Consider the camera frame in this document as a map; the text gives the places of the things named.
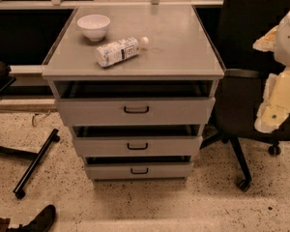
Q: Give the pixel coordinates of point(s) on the grey bottom drawer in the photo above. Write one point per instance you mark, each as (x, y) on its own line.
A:
(139, 171)

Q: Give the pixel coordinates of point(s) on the grey drawer cabinet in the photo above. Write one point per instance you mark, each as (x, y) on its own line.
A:
(179, 62)

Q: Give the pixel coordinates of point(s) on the white ceramic bowl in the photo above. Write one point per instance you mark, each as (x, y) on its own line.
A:
(94, 26)

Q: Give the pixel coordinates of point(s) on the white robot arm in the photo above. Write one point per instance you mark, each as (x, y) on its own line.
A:
(282, 49)

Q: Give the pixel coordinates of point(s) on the grey top drawer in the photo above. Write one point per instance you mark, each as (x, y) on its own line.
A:
(119, 112)

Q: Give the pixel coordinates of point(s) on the black office chair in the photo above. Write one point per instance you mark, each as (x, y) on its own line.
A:
(233, 28)

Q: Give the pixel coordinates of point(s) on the grey drawer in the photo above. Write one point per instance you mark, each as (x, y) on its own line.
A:
(142, 146)
(139, 171)
(119, 112)

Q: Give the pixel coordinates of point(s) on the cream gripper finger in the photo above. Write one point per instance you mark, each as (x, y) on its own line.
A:
(275, 107)
(267, 42)

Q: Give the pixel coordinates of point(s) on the white labelled plastic bottle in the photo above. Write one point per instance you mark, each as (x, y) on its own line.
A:
(120, 50)

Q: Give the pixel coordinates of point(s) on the grey middle drawer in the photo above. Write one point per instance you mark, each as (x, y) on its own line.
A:
(142, 146)

